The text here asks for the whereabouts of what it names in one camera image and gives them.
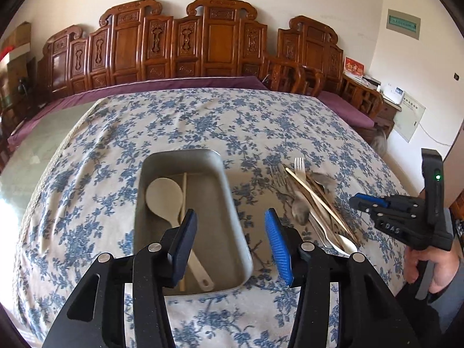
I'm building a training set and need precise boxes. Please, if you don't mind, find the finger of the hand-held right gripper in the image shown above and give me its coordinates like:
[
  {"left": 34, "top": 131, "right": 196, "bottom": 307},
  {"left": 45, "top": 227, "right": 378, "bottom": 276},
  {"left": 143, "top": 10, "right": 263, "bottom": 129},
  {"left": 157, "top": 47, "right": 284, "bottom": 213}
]
[
  {"left": 353, "top": 193, "right": 389, "bottom": 204},
  {"left": 349, "top": 199, "right": 381, "bottom": 222}
]

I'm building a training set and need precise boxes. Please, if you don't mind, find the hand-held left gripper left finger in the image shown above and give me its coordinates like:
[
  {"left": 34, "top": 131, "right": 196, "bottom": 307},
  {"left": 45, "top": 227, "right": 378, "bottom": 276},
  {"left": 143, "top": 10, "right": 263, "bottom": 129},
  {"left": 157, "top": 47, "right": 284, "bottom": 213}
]
[{"left": 43, "top": 209, "right": 198, "bottom": 348}]

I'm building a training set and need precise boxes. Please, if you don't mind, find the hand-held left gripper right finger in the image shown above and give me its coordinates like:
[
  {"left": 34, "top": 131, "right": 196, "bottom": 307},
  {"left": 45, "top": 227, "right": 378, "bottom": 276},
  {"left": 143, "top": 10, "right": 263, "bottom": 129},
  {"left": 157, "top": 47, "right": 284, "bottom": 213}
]
[{"left": 264, "top": 208, "right": 421, "bottom": 348}]

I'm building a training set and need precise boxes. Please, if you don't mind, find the wooden chopstick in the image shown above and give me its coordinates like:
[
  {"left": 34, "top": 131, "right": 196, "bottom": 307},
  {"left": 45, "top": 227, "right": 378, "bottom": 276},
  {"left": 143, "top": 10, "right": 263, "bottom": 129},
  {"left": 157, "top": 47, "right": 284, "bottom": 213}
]
[
  {"left": 284, "top": 167, "right": 346, "bottom": 232},
  {"left": 180, "top": 172, "right": 188, "bottom": 293},
  {"left": 306, "top": 174, "right": 360, "bottom": 244},
  {"left": 290, "top": 179, "right": 343, "bottom": 238}
]

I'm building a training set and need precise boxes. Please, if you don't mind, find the grey rectangular tray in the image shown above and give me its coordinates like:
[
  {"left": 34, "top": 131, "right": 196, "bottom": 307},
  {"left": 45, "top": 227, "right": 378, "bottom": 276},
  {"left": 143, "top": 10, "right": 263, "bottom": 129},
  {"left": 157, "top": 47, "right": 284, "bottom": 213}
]
[{"left": 133, "top": 149, "right": 254, "bottom": 296}]

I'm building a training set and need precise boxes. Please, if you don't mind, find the metal spoon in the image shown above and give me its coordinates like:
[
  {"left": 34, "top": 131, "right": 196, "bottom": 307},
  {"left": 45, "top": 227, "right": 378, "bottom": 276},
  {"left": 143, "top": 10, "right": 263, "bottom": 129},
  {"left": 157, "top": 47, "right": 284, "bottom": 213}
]
[
  {"left": 292, "top": 196, "right": 334, "bottom": 251},
  {"left": 310, "top": 171, "right": 339, "bottom": 204}
]

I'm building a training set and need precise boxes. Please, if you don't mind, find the white rice spoon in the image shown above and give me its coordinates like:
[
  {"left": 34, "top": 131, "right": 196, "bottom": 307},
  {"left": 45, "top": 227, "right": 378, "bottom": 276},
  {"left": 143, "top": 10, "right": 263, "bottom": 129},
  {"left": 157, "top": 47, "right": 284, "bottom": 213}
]
[{"left": 146, "top": 177, "right": 214, "bottom": 292}]

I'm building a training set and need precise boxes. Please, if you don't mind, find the metal fork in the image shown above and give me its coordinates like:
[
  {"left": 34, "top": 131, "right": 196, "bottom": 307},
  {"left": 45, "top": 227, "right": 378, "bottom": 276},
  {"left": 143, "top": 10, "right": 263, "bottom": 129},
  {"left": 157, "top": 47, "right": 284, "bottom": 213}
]
[{"left": 270, "top": 165, "right": 302, "bottom": 208}]

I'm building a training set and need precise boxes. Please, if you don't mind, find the white plastic fork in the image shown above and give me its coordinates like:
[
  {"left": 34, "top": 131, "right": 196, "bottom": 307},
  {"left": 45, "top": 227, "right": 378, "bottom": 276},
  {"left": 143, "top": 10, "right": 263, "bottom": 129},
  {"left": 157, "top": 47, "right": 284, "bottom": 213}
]
[{"left": 293, "top": 157, "right": 359, "bottom": 256}]

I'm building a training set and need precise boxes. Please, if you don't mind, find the person's right forearm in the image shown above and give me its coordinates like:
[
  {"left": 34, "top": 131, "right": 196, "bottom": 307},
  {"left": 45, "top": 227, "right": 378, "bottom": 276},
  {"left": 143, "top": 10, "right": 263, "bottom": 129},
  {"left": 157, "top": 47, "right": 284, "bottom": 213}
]
[{"left": 429, "top": 279, "right": 464, "bottom": 338}]

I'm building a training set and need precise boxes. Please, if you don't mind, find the person's right hand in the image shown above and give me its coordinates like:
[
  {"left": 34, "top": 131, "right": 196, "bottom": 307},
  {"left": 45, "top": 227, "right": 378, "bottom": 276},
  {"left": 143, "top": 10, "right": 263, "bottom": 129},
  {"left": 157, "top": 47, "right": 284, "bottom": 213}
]
[{"left": 403, "top": 248, "right": 464, "bottom": 295}]

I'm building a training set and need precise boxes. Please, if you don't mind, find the grey fluffy object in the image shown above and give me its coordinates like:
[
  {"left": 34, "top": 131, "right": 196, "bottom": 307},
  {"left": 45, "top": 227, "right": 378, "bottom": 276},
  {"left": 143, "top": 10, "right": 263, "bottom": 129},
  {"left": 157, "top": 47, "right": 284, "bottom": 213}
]
[{"left": 369, "top": 126, "right": 389, "bottom": 153}]

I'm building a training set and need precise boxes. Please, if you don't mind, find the short purple seat cushion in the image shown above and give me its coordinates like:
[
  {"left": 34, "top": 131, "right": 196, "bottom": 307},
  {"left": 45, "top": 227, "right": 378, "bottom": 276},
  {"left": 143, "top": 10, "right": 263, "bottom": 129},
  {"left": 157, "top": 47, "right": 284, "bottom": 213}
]
[{"left": 317, "top": 90, "right": 376, "bottom": 130}]

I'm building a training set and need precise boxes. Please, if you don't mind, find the dark clothing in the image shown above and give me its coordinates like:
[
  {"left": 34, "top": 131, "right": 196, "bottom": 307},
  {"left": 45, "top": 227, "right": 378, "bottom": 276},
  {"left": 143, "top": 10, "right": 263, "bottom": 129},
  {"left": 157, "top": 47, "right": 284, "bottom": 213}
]
[{"left": 394, "top": 282, "right": 446, "bottom": 348}]

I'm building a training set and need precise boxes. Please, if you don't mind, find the wooden side table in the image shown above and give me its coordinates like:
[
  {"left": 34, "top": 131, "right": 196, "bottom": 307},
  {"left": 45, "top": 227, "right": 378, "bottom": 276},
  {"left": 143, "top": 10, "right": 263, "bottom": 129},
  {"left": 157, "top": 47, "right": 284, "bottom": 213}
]
[{"left": 341, "top": 72, "right": 401, "bottom": 136}]

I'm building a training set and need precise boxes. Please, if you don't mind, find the white box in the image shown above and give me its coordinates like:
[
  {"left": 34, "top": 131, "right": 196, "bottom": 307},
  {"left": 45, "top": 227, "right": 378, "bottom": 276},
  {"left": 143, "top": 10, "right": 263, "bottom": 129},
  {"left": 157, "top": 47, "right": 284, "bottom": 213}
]
[{"left": 382, "top": 84, "right": 405, "bottom": 104}]

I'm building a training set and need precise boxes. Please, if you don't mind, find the blue floral tablecloth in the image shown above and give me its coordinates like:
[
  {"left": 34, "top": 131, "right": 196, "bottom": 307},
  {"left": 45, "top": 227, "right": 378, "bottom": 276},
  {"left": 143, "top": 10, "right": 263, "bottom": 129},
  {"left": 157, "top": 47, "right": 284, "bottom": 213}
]
[{"left": 12, "top": 89, "right": 412, "bottom": 348}]

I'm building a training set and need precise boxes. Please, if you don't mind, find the red card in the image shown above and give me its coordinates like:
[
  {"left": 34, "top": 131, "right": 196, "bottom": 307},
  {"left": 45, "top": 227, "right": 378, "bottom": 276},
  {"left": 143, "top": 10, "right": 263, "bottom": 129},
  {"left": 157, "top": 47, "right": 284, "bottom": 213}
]
[{"left": 343, "top": 57, "right": 365, "bottom": 77}]

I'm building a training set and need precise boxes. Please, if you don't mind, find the wooden armchair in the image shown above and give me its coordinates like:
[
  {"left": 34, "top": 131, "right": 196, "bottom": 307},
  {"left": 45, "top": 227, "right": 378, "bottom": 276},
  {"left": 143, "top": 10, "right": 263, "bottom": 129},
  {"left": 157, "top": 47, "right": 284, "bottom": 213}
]
[{"left": 262, "top": 56, "right": 326, "bottom": 97}]

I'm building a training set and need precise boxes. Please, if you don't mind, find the small carved wooden bench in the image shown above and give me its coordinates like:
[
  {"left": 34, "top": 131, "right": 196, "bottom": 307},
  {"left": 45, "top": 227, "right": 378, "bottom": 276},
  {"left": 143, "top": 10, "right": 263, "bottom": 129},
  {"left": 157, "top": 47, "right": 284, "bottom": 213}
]
[{"left": 277, "top": 15, "right": 345, "bottom": 95}]

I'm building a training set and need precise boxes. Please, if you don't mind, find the long purple seat cushion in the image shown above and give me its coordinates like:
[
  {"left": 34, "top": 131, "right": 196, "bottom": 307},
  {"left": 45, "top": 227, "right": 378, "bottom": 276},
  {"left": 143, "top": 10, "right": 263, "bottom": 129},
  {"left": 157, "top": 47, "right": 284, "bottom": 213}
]
[{"left": 7, "top": 76, "right": 271, "bottom": 150}]

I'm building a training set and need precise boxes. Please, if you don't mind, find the large carved wooden sofa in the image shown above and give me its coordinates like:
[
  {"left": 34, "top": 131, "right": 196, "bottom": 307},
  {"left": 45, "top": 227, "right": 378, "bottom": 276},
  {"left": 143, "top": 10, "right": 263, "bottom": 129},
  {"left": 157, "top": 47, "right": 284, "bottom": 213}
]
[{"left": 38, "top": 0, "right": 277, "bottom": 102}]

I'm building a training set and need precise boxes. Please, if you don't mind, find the white wall cover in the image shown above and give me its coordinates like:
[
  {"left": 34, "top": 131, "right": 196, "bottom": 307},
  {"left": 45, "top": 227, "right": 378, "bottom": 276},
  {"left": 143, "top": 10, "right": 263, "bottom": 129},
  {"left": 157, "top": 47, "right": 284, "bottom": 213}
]
[{"left": 393, "top": 92, "right": 427, "bottom": 144}]

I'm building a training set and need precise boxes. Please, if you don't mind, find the grey wall panel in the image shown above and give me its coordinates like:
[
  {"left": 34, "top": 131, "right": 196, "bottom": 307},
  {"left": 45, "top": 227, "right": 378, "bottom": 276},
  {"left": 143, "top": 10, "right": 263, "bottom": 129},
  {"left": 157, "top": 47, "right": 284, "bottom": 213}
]
[{"left": 385, "top": 9, "right": 421, "bottom": 41}]

